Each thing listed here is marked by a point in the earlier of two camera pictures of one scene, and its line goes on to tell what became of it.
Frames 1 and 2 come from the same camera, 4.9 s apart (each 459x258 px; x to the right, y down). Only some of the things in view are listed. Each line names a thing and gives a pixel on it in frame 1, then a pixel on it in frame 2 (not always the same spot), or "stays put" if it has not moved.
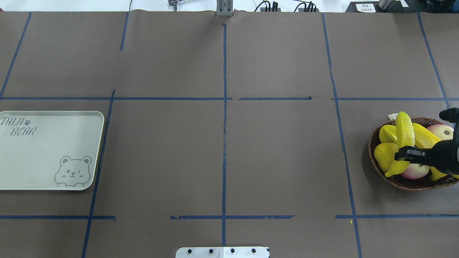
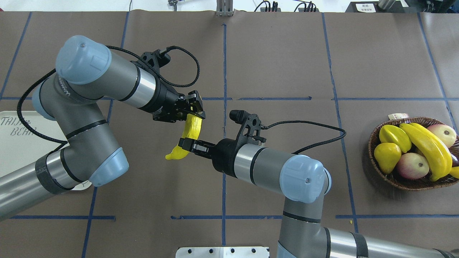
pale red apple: x=442 y=132 stays put
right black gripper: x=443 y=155 → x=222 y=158
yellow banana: x=405 y=137 → x=192 y=129
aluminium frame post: x=224 y=8 stays put
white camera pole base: x=223 y=252 stays put
